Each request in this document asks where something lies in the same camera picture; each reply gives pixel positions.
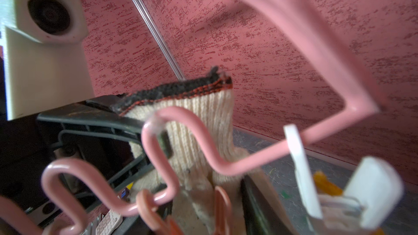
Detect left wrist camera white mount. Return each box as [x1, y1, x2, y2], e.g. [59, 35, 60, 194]
[1, 0, 94, 120]

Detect pink clothespin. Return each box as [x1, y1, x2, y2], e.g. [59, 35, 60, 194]
[136, 186, 234, 235]

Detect pink clip hanger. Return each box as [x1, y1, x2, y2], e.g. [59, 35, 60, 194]
[0, 0, 381, 235]

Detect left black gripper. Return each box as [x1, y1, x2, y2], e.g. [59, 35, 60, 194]
[1, 95, 153, 229]

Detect white calculator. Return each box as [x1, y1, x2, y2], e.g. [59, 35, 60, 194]
[81, 210, 123, 235]

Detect black cuff white glove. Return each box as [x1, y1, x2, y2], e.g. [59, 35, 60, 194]
[112, 67, 248, 235]

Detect white clothespin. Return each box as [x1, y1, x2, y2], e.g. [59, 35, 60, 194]
[284, 125, 404, 235]

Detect yellow cuff white glove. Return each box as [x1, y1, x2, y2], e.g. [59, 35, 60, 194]
[312, 171, 386, 235]

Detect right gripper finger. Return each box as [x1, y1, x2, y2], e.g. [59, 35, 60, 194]
[241, 176, 292, 235]

